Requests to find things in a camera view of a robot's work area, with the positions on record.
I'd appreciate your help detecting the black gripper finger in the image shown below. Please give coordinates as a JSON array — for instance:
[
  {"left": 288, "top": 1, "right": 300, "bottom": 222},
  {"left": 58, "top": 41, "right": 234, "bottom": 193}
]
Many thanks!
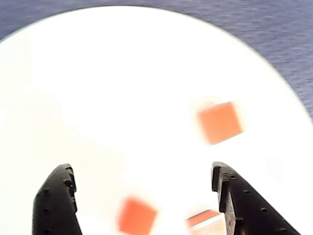
[
  {"left": 31, "top": 163, "right": 84, "bottom": 235},
  {"left": 211, "top": 161, "right": 303, "bottom": 235}
]

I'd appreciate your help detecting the white round plate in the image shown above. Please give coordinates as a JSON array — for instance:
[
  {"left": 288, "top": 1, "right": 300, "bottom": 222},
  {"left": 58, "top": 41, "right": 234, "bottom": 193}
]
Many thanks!
[{"left": 0, "top": 4, "right": 313, "bottom": 235}]

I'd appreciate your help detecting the red cube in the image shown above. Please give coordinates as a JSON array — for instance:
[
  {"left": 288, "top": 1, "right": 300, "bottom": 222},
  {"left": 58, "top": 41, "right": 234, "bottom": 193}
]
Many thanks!
[
  {"left": 116, "top": 195, "right": 158, "bottom": 235},
  {"left": 185, "top": 209, "right": 227, "bottom": 235},
  {"left": 195, "top": 100, "right": 244, "bottom": 145}
]

